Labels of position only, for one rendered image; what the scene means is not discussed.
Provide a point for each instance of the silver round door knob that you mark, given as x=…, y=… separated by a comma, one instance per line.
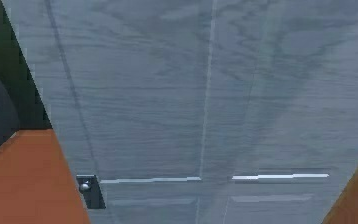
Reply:
x=84, y=186

